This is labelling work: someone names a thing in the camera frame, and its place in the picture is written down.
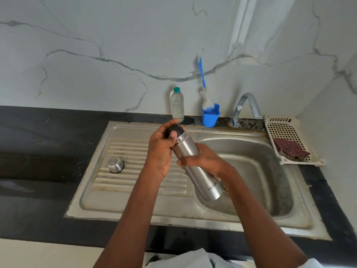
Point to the person's left hand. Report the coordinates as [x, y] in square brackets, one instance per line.
[159, 153]

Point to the person's right hand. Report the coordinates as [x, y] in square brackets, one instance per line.
[207, 161]

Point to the person's left thumb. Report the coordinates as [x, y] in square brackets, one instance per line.
[170, 142]

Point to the person's right thumb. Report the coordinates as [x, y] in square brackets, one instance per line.
[188, 161]

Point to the steel flask bottle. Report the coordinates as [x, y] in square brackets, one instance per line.
[196, 167]

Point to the black flask stopper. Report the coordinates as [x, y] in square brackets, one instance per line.
[175, 131]

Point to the person's left forearm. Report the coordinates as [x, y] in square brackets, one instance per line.
[131, 217]

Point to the person's right forearm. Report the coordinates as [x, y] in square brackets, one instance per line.
[259, 220]

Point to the stainless steel sink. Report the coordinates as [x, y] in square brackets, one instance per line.
[195, 178]

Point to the clear plastic water bottle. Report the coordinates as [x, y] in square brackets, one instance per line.
[177, 104]

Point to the blue plastic cup holder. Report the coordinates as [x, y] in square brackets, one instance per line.
[210, 115]

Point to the steel flask cap cup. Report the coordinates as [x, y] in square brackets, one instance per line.
[115, 164]

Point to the chrome sink faucet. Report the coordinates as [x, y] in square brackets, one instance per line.
[245, 108]

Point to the person's white shirt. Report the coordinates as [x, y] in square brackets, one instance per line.
[195, 260]

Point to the red checkered cloth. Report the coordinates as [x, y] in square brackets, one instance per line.
[291, 149]

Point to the white plastic basket tray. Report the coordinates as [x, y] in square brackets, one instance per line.
[290, 136]

